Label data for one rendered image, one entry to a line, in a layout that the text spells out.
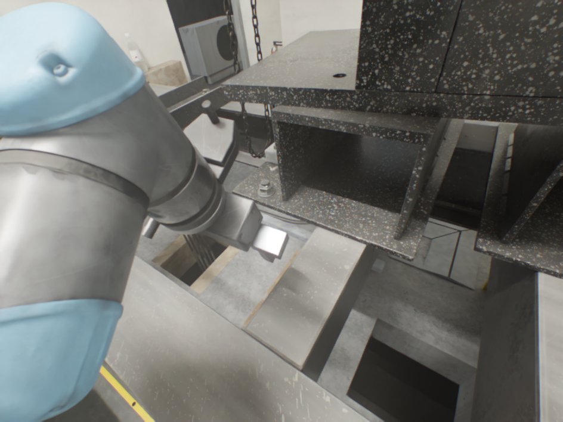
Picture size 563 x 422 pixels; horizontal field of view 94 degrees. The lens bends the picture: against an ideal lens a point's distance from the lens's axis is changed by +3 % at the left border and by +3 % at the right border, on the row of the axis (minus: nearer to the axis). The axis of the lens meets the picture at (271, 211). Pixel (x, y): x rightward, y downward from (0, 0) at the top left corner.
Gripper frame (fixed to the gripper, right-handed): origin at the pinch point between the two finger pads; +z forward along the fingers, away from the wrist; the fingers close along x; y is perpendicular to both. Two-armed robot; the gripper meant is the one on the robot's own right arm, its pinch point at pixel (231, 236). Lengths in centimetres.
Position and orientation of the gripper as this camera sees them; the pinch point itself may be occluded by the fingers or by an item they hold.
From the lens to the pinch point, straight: 41.1
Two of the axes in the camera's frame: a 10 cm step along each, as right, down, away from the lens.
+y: -3.8, 8.8, -2.9
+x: 9.1, 3.0, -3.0
